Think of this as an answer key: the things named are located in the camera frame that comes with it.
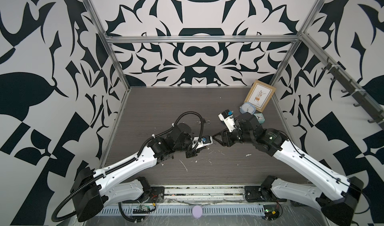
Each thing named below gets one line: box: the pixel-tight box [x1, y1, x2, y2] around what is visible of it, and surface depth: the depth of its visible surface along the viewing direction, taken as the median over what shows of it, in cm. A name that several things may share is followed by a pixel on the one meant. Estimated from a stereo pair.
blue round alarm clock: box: [239, 102, 256, 115], surface depth 107 cm
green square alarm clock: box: [253, 113, 265, 124], surface depth 104 cm
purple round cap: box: [192, 205, 203, 219], surface depth 64 cm
